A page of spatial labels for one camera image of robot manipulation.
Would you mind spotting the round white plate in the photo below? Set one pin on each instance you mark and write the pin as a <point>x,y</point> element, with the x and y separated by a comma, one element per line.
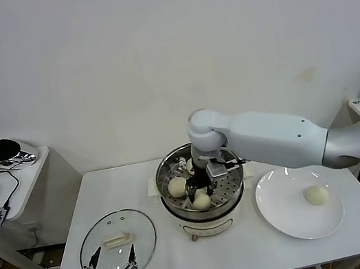
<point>284,213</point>

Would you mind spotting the shiny chrome rounded device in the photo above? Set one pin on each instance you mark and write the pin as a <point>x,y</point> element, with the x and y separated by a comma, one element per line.
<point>26,154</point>

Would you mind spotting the stainless steel steamer basket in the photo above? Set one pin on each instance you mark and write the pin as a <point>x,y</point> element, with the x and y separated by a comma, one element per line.
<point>230,186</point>

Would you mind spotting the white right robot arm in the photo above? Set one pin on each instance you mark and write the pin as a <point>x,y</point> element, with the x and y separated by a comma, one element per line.
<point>271,139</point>

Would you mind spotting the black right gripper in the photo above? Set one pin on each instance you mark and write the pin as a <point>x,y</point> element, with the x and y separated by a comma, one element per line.
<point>201,179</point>

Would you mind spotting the white steamed baozi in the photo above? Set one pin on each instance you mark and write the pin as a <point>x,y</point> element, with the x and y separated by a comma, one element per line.
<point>177,188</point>
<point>190,167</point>
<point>202,203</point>
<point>316,195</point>

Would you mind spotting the cream electric cooker base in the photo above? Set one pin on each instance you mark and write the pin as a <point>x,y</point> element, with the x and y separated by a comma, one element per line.
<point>210,226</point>

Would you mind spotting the white side table with mouse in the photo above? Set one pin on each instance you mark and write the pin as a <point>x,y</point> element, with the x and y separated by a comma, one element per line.
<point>33,174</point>

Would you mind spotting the round glass pot lid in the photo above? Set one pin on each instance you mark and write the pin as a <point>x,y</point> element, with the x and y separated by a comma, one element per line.
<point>129,220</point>

